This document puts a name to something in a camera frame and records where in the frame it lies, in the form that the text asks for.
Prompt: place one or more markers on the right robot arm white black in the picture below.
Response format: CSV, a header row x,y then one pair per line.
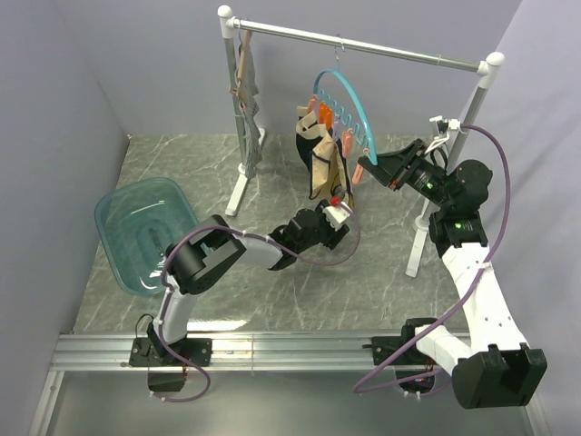
x,y
476,342

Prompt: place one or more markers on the orange clothespin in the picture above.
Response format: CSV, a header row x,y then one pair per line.
x,y
326,115

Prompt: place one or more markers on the salmon clothespin end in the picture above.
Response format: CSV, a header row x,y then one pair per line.
x,y
358,174

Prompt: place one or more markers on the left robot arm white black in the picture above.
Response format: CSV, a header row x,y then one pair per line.
x,y
198,261

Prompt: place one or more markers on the black underwear beige waistband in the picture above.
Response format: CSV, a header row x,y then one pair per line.
x,y
314,144

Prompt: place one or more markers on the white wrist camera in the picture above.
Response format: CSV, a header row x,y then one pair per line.
x,y
441,129
335,211

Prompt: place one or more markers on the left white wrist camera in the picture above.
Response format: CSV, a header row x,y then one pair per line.
x,y
335,211

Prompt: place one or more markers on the teal plastic basin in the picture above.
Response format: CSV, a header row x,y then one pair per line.
x,y
136,224

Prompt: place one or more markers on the salmon clothespin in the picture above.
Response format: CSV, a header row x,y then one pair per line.
x,y
347,143
311,104

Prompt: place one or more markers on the purple clothespin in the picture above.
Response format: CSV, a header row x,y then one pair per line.
x,y
336,131

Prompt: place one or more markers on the silver white clothes rack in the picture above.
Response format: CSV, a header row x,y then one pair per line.
x,y
487,70

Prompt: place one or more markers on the aluminium mounting rail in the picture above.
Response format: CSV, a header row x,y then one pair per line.
x,y
263,383

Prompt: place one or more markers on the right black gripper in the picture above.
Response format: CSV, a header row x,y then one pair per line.
x,y
393,167

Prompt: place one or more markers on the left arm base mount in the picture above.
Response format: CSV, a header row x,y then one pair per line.
x,y
169,366

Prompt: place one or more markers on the wooden clothes hanger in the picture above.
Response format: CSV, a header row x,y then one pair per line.
x,y
238,89

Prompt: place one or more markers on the grey striped garment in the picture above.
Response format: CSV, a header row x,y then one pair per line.
x,y
252,132

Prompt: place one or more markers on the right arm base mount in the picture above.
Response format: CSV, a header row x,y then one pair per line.
x,y
382,347

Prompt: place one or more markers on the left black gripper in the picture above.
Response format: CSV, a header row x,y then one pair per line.
x,y
334,236

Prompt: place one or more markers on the beige underwear blue trim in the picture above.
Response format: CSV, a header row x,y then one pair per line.
x,y
339,180

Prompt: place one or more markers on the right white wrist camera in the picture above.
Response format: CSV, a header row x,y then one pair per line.
x,y
441,129

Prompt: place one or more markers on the teal clip hanger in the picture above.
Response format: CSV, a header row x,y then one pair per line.
x,y
357,122

